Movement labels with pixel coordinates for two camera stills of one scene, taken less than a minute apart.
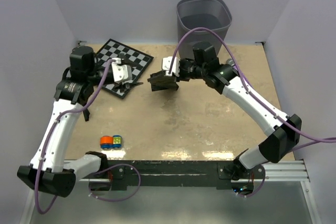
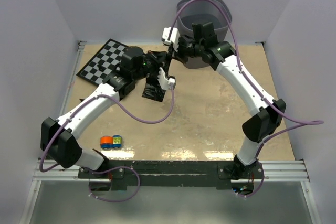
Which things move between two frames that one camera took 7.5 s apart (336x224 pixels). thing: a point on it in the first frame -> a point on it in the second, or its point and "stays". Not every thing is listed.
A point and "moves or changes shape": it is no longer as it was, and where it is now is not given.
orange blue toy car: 111,141 stays
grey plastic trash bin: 209,11 stays
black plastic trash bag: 159,82 moves or changes shape
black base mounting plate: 123,173 stays
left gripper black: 126,85 -> 158,62
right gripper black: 181,77 -> 177,54
